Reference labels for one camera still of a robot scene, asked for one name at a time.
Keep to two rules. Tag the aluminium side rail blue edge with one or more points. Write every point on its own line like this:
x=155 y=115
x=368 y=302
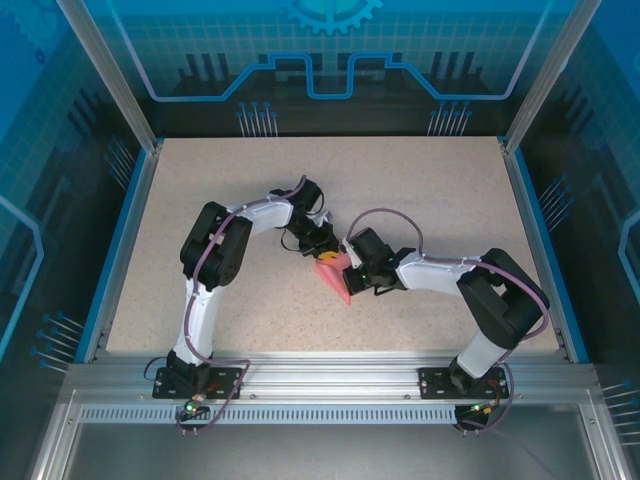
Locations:
x=125 y=240
x=545 y=250

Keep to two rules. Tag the blue printed enclosure panel gear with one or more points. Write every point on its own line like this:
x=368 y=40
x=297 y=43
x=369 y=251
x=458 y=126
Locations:
x=320 y=40

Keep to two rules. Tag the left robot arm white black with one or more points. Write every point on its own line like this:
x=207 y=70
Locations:
x=205 y=320

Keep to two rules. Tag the pink cloth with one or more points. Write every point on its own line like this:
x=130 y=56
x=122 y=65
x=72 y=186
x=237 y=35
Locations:
x=332 y=280

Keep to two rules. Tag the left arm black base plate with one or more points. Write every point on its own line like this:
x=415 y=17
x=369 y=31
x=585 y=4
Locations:
x=225 y=374

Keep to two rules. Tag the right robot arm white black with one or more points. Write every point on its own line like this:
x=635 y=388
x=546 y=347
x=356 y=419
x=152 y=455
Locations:
x=430 y=275

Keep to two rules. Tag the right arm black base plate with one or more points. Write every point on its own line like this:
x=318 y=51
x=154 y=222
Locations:
x=432 y=382

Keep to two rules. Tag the aluminium lower frame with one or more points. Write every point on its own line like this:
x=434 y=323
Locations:
x=325 y=398

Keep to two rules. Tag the aluminium corner post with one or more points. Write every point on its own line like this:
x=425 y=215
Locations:
x=545 y=75
x=110 y=75

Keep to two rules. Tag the aluminium mounting rail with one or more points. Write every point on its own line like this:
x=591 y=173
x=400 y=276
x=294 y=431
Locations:
x=325 y=372

